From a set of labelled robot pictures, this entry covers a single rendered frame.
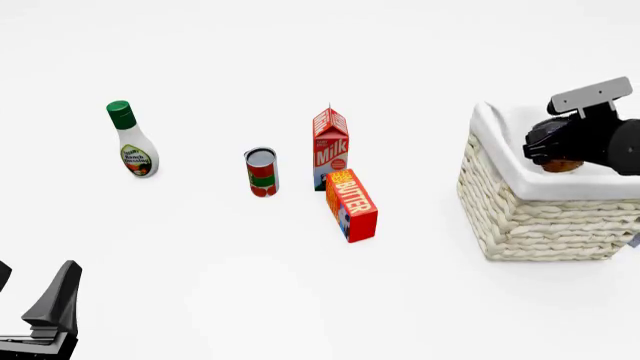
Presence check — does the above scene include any grey plate on black stalk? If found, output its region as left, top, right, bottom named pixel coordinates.
left=546, top=75, right=634, bottom=117

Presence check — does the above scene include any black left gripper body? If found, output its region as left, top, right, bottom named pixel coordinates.
left=0, top=324, right=80, bottom=360

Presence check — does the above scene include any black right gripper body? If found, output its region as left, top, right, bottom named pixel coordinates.
left=522, top=114, right=585, bottom=167

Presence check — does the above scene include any brown alphabet soup can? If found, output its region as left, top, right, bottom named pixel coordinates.
left=541, top=158, right=585, bottom=174

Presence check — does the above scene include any red tomato sauce can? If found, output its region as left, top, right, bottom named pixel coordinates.
left=243, top=146, right=280, bottom=198

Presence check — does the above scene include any woven basket with white liner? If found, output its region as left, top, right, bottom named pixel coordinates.
left=456, top=100, right=640, bottom=263

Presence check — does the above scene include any ranch dressing bottle green cap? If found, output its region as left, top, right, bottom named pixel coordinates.
left=105, top=99, right=160, bottom=179

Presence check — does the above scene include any red white milk carton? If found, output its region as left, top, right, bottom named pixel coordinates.
left=312, top=102, right=351, bottom=192

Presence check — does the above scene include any red butter box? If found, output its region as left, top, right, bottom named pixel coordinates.
left=325, top=168, right=379, bottom=244

